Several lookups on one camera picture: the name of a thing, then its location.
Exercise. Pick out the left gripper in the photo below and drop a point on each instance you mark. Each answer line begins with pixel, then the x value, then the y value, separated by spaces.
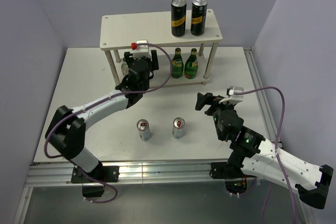
pixel 155 66

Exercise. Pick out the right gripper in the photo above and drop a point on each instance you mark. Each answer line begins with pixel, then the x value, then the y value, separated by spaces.
pixel 207 98

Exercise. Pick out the clear bottle green cap back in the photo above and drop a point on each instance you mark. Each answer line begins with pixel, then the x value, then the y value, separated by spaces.
pixel 124 68

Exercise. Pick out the green glass bottle back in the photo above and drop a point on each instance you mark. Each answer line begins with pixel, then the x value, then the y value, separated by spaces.
pixel 191 65

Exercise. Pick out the green glass bottle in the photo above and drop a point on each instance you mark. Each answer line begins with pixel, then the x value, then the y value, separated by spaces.
pixel 178 64
pixel 191 65

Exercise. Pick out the green glass bottle front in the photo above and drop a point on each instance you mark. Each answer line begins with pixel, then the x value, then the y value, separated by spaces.
pixel 178 64

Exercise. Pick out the silver can red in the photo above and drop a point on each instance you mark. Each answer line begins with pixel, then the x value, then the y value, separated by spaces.
pixel 144 129
pixel 178 128

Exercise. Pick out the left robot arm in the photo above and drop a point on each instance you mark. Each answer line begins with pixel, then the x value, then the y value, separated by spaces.
pixel 67 130

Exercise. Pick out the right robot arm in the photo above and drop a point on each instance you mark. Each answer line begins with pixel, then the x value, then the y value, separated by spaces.
pixel 255 155

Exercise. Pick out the white two-tier shelf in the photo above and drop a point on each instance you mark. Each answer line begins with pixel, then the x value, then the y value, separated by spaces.
pixel 118 32

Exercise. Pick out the black can left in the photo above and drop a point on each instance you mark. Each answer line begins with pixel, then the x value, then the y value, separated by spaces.
pixel 178 17

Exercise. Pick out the black can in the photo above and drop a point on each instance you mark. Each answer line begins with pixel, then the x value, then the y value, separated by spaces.
pixel 178 17
pixel 198 17

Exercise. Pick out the black can right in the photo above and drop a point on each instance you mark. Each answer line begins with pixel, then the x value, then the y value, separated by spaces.
pixel 198 17

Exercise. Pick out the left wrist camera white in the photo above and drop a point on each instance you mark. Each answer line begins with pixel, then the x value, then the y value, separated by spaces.
pixel 140 49

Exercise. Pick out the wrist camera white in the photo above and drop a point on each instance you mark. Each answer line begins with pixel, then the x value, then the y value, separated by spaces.
pixel 233 94
pixel 140 49

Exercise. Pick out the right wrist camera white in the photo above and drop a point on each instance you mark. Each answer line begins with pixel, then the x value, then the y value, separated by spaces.
pixel 233 94

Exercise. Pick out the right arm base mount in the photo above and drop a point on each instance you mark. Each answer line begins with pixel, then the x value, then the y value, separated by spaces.
pixel 237 184

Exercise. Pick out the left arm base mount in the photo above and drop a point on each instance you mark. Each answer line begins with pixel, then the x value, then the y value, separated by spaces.
pixel 94 185

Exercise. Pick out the aluminium front rail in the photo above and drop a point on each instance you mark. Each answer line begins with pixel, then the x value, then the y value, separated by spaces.
pixel 130 173

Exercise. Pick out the aluminium side rail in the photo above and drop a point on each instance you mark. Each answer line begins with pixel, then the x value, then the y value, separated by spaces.
pixel 303 210

